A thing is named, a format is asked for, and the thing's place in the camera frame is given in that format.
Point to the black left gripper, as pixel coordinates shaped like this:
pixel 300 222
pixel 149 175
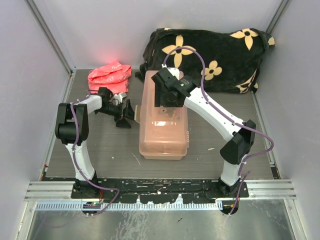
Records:
pixel 128 112

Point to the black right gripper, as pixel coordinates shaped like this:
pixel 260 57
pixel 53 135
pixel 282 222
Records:
pixel 159 100

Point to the grey tool box latch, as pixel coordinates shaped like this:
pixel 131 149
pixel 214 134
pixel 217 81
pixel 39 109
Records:
pixel 137 114

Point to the pink plastic tool box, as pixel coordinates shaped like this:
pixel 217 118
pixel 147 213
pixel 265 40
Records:
pixel 163 131

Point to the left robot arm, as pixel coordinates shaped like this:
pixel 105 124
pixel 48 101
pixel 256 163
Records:
pixel 72 129

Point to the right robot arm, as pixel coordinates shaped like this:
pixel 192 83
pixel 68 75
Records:
pixel 239 139

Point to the pink plastic bag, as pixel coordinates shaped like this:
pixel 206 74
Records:
pixel 114 76

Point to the black floral pillow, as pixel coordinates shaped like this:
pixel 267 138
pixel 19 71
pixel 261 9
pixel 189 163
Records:
pixel 227 62

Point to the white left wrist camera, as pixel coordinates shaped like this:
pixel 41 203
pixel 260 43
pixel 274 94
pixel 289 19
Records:
pixel 120 97

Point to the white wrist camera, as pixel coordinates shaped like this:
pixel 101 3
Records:
pixel 174 71
pixel 120 97

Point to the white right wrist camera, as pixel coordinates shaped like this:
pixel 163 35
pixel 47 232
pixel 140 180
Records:
pixel 174 71

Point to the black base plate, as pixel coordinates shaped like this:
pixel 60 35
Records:
pixel 157 191

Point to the aluminium frame rail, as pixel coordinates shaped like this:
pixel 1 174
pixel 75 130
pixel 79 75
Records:
pixel 253 189

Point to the white slotted cable duct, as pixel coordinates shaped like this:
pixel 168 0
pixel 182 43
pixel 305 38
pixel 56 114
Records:
pixel 93 206

